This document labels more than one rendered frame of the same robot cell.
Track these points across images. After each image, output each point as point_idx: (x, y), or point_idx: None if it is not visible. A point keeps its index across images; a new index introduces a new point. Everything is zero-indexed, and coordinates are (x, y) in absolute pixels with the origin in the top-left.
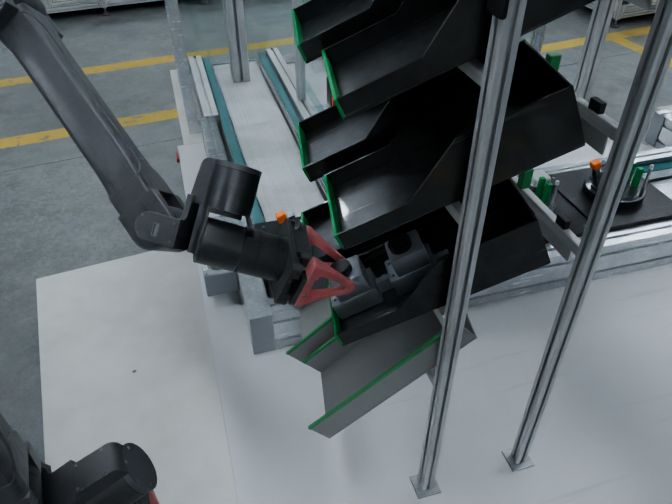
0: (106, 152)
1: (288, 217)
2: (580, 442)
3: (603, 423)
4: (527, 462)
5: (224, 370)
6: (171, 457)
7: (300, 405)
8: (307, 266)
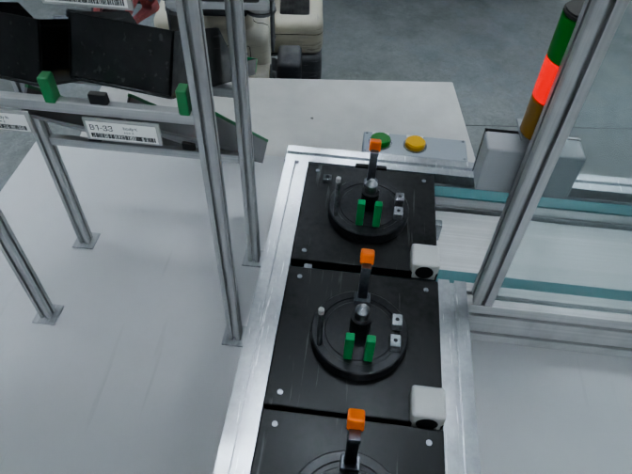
0: None
1: (371, 150)
2: (13, 378)
3: (8, 418)
4: (38, 317)
5: (281, 161)
6: None
7: None
8: (140, 9)
